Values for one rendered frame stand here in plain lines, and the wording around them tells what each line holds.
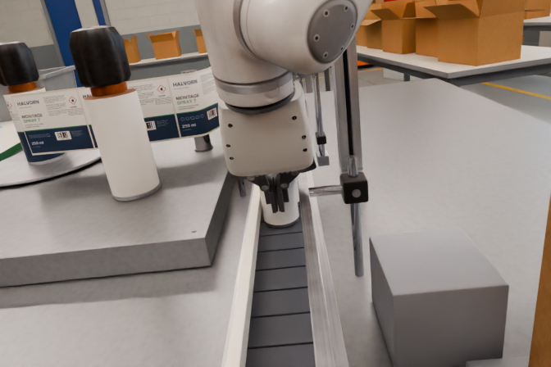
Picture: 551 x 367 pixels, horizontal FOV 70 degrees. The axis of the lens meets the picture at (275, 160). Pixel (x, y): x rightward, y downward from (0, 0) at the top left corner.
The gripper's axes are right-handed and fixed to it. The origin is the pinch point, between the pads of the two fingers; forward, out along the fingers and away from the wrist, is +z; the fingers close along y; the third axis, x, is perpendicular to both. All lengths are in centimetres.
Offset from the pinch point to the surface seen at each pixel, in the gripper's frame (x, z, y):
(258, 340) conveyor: 18.8, -0.1, 2.3
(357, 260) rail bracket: 6.4, 6.9, -9.3
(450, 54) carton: -171, 74, -97
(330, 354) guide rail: 25.3, -11.2, -3.8
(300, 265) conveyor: 8.6, 3.6, -2.1
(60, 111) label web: -41, 7, 49
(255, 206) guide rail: -1.8, 3.6, 3.4
